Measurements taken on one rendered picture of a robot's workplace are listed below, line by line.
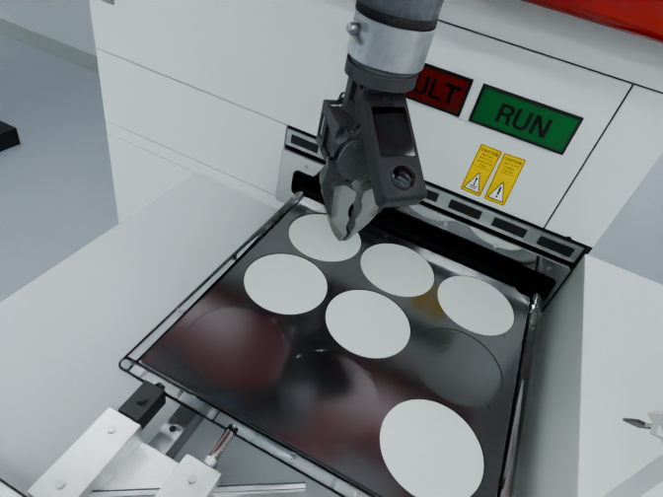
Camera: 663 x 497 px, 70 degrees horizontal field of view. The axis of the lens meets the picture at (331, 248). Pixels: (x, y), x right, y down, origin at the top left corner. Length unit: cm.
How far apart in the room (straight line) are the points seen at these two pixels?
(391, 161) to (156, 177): 59
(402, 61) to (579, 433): 36
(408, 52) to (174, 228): 45
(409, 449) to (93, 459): 27
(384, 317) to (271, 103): 36
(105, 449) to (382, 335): 29
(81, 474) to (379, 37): 42
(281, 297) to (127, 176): 54
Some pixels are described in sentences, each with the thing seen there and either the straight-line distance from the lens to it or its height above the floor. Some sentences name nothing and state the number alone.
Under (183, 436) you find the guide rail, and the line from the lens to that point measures 52.
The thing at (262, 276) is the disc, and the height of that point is 90.
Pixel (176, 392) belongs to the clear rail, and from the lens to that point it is 47.
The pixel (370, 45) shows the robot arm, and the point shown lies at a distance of 45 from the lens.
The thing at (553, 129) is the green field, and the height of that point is 110.
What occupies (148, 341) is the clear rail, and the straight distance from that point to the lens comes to 50.
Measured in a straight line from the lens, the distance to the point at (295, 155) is 72.
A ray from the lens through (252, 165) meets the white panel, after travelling 79.
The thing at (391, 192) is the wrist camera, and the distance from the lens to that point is 44.
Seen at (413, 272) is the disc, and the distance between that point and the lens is 63.
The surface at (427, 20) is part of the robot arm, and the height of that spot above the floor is 120.
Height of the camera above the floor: 130
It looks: 40 degrees down
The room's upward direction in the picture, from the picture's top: 14 degrees clockwise
